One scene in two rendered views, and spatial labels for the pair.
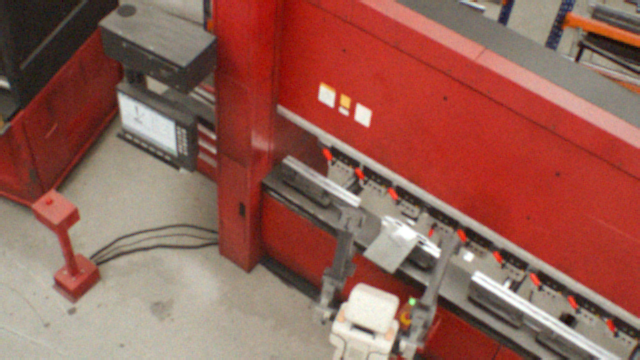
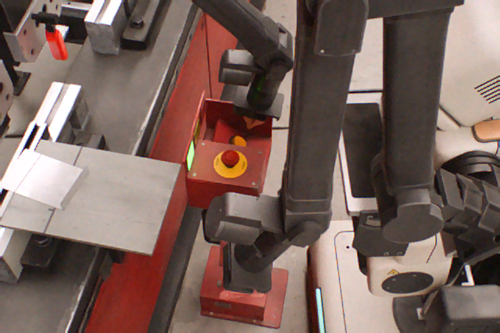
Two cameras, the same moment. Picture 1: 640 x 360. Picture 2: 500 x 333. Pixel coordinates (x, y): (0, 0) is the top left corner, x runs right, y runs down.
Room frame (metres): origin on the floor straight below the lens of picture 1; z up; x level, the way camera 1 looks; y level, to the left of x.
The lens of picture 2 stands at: (2.29, 0.26, 1.96)
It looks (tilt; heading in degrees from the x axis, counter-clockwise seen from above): 56 degrees down; 252
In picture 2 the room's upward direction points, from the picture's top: straight up
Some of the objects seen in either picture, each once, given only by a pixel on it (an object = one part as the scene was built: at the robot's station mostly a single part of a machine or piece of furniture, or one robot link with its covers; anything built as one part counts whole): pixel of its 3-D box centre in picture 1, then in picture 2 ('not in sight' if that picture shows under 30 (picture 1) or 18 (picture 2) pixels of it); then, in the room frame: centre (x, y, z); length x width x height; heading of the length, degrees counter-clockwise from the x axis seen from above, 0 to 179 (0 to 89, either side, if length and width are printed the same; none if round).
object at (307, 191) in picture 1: (307, 191); not in sight; (2.74, 0.08, 0.89); 0.30 x 0.05 x 0.03; 60
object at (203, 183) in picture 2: (415, 324); (230, 154); (2.07, -0.57, 0.75); 0.20 x 0.16 x 0.18; 62
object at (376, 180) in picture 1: (377, 177); not in sight; (2.60, -0.27, 1.26); 0.15 x 0.09 x 0.17; 60
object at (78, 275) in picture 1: (65, 245); not in sight; (2.46, 1.45, 0.41); 0.25 x 0.20 x 0.83; 150
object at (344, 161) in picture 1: (345, 157); not in sight; (2.70, -0.09, 1.26); 0.15 x 0.09 x 0.17; 60
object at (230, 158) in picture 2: not in sight; (230, 160); (2.09, -0.53, 0.79); 0.04 x 0.04 x 0.04
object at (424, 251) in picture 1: (412, 242); (35, 177); (2.47, -0.51, 0.92); 0.39 x 0.06 x 0.10; 60
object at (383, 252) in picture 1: (391, 247); (93, 195); (2.37, -0.39, 1.00); 0.26 x 0.18 x 0.01; 150
